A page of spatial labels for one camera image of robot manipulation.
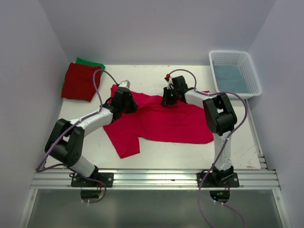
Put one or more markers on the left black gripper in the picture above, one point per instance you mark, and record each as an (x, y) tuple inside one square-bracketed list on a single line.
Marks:
[(134, 107)]

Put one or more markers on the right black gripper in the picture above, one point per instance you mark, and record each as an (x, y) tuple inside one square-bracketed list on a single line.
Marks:
[(166, 101)]

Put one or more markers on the crimson pink t shirt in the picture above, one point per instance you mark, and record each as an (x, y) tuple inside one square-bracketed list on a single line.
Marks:
[(179, 123)]

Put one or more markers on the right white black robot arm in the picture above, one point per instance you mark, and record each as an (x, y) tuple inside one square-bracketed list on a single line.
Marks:
[(221, 120)]

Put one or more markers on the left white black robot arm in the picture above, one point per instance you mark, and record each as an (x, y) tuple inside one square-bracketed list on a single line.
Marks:
[(66, 141)]

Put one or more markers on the folded dark red t shirt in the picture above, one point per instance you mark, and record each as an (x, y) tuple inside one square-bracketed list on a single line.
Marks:
[(78, 83)]

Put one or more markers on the folded green t shirt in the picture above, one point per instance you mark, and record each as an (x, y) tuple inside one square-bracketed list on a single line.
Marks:
[(89, 63)]

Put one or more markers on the blue t shirt in basket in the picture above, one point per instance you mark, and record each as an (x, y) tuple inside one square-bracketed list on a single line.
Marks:
[(229, 78)]

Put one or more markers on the white plastic mesh basket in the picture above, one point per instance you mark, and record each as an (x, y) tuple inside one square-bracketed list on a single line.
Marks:
[(244, 63)]

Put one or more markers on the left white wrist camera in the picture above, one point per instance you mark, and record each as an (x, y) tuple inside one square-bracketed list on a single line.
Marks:
[(125, 84)]

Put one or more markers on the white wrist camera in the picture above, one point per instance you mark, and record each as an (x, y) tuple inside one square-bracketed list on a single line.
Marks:
[(125, 84), (168, 79)]

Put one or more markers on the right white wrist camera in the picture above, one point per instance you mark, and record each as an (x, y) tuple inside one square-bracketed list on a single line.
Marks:
[(168, 79)]

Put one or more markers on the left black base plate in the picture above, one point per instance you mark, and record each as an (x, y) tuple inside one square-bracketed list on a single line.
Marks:
[(96, 180)]

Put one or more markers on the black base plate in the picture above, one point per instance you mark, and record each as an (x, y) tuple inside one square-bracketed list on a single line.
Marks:
[(230, 181), (96, 180)]

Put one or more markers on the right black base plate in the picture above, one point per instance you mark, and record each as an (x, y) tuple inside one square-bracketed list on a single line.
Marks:
[(230, 181)]

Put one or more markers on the aluminium mounting rail frame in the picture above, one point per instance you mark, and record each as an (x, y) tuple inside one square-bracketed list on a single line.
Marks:
[(173, 166)]

